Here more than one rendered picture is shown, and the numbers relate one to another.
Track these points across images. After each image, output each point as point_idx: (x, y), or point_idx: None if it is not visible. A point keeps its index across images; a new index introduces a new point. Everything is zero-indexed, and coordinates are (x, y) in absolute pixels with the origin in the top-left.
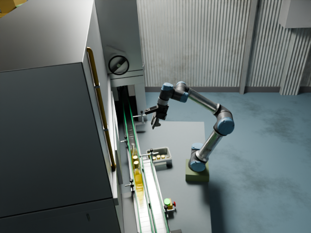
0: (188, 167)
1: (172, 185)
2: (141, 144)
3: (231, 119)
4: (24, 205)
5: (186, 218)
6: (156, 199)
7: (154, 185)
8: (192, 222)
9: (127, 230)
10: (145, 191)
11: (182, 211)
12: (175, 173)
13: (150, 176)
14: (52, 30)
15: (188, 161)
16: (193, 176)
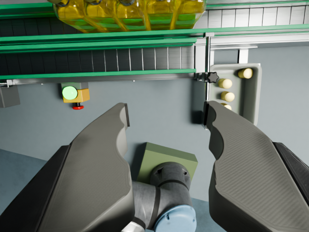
0: (167, 161)
1: (138, 113)
2: (308, 55)
3: None
4: None
5: (55, 121)
6: (59, 68)
7: (105, 70)
8: (47, 130)
9: None
10: (48, 37)
11: (71, 118)
12: (174, 125)
13: (139, 63)
14: None
15: (188, 166)
16: (141, 163)
